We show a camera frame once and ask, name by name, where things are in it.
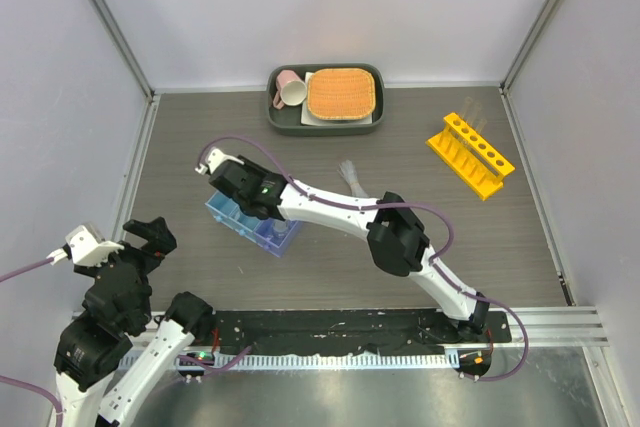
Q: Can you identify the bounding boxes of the blue three-compartment organizer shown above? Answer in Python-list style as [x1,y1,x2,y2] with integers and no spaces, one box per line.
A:
[206,192,302,258]

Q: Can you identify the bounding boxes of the bundle of plastic pipettes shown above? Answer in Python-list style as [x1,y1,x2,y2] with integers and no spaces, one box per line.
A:
[338,160,368,198]

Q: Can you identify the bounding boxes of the yellow test tube rack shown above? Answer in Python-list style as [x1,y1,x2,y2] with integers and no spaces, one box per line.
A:
[426,112,515,201]

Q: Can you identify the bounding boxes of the clear glass test tube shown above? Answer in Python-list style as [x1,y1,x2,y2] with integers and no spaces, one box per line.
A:
[472,101,486,133]
[476,117,487,137]
[460,97,477,127]

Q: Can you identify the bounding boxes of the clear glass stoppered bottle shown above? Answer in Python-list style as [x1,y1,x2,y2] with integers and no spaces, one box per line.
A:
[271,220,290,244]

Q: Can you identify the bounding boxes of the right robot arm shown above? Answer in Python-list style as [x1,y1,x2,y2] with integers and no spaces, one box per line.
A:
[195,149,489,342]

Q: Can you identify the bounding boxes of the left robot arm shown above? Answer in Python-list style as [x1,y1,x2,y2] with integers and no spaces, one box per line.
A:
[50,217,215,426]

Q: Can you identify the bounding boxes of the dark green plastic tray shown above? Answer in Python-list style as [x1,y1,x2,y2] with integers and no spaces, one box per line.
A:
[265,63,384,137]

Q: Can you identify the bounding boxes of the pink ceramic mug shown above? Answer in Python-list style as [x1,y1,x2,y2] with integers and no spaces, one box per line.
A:
[272,69,307,110]

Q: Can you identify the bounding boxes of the orange woven basket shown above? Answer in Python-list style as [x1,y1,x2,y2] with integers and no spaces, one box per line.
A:
[306,68,377,121]

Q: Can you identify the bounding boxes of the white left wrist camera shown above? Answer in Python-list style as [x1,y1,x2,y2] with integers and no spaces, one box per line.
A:
[48,223,124,268]

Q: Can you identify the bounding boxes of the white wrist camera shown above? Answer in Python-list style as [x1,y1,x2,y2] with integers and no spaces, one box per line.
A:
[194,148,234,175]
[48,223,124,268]

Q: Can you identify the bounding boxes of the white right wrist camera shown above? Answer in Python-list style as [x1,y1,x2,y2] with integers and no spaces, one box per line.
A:
[194,148,234,175]

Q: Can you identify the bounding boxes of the white slotted cable duct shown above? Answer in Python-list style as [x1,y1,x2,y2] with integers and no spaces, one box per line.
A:
[119,351,460,372]

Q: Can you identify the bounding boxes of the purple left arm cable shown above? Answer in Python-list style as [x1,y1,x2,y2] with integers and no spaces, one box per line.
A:
[0,259,64,427]

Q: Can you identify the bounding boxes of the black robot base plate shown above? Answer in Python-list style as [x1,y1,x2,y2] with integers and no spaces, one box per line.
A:
[194,308,512,357]

